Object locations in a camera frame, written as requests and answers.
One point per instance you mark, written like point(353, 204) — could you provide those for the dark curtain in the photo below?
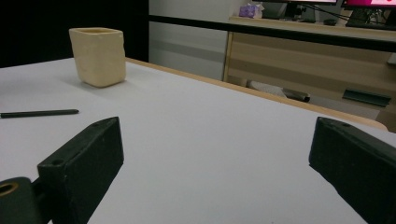
point(46, 28)

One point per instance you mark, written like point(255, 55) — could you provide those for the black pen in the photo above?
point(37, 113)

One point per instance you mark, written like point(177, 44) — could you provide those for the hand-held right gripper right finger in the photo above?
point(358, 168)

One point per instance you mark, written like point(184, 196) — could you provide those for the light wooden desk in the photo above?
point(295, 62)

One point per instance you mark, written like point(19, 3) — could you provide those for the white cabinet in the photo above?
point(186, 46)

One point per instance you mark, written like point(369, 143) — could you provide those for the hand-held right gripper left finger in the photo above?
point(84, 168)

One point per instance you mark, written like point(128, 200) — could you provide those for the cream square cup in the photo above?
point(99, 59)

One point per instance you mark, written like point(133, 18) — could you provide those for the black keyboard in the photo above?
point(370, 25)

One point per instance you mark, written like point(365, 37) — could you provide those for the computer monitor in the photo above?
point(370, 3)
point(295, 1)

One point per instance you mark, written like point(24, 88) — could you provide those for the purple tissue box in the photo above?
point(249, 11)

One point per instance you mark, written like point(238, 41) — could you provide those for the black computer mouse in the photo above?
point(330, 22)

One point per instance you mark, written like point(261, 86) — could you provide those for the white table cover board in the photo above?
point(202, 140)

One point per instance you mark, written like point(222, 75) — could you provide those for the grey and black roll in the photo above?
point(292, 94)

